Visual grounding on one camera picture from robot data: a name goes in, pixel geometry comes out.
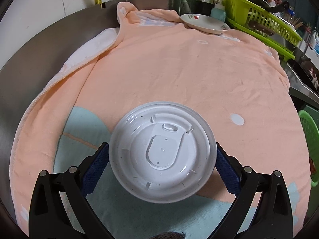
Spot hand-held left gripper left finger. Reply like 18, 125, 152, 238
29, 142, 110, 239

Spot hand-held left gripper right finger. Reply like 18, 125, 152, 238
214, 142, 294, 239

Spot white plastic lid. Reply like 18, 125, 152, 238
108, 101, 217, 203

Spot green plastic basket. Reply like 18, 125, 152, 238
298, 110, 319, 187

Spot person's grey trousers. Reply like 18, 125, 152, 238
150, 231, 186, 239

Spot orange printed towel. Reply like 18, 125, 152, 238
9, 1, 312, 239

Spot steel sink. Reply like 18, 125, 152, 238
287, 55, 319, 92

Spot white plate with red print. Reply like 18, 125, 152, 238
180, 13, 230, 34

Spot green plastic dish rack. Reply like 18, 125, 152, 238
217, 0, 303, 61

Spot teal soap bottle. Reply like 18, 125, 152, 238
211, 0, 227, 22

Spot bundle of chopsticks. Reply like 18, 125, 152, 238
290, 17, 303, 29

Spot cleaver with wooden handle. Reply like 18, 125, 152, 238
248, 20, 275, 36

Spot metal pot with black handle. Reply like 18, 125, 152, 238
230, 0, 291, 13

